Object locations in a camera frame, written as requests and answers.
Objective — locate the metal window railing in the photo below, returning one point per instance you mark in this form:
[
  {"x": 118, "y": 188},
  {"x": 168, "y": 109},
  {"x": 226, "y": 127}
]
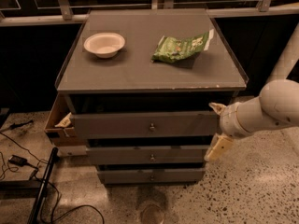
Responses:
[{"x": 32, "y": 12}]

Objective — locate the grey drawer cabinet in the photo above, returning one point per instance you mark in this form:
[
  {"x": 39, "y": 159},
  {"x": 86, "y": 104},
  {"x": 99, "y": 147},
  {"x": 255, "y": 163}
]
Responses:
[{"x": 130, "y": 82}]

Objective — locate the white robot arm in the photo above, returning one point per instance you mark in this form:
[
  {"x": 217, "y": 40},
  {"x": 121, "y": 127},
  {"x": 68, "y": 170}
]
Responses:
[{"x": 275, "y": 108}]

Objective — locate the grey bottom drawer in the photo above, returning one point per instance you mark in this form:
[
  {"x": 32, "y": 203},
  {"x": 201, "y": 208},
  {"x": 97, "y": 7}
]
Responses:
[{"x": 143, "y": 176}]

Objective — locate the grey middle drawer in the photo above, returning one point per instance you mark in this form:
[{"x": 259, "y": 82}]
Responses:
[{"x": 146, "y": 155}]

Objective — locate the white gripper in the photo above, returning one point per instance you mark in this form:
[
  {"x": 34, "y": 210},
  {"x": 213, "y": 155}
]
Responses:
[{"x": 230, "y": 122}]

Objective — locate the grey top drawer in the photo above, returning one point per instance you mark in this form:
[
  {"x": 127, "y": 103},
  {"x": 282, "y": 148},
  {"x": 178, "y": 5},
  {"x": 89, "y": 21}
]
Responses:
[{"x": 149, "y": 124}]

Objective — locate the grey drawer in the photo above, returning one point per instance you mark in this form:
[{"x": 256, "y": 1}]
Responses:
[
  {"x": 143, "y": 176},
  {"x": 146, "y": 155},
  {"x": 149, "y": 124}
]

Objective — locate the white paper bowl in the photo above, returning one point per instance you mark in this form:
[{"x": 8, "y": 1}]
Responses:
[{"x": 104, "y": 45}]

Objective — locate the round floor drain cover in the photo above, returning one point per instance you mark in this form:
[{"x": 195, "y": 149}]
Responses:
[{"x": 151, "y": 213}]

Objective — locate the black metal bar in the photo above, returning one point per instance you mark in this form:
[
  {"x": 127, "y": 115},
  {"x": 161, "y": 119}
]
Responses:
[{"x": 43, "y": 184}]

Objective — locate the black power adapter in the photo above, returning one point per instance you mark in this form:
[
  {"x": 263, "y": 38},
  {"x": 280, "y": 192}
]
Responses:
[{"x": 17, "y": 160}]

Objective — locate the cardboard box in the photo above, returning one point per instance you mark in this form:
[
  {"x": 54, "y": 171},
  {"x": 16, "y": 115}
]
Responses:
[{"x": 61, "y": 132}]

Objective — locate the green chip bag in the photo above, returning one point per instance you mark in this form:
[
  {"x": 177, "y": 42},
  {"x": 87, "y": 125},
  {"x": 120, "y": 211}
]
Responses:
[{"x": 171, "y": 50}]

